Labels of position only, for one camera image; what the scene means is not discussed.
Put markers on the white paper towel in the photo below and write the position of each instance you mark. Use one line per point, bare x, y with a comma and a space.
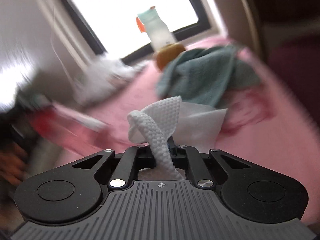
187, 123

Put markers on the maroon banquet chair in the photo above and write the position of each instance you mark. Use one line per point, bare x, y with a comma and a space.
290, 30

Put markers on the frosted mint bottle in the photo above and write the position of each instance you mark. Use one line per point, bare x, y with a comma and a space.
158, 32

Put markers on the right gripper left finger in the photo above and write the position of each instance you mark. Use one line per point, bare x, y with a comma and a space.
128, 165

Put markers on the clear plastic bag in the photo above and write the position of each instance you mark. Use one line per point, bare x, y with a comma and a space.
105, 76

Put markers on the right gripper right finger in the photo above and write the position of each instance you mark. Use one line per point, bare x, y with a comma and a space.
189, 159

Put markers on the pink water bottle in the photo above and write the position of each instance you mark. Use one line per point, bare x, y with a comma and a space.
73, 131

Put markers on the pink cartoon blanket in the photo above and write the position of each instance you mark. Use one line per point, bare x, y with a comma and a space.
265, 125

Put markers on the teal striped cloth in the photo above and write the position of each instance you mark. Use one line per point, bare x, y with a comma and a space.
203, 76

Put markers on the black window frame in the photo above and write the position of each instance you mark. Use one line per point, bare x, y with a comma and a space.
111, 25

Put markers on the yellow red apple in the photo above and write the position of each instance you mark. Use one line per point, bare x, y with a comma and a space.
167, 54

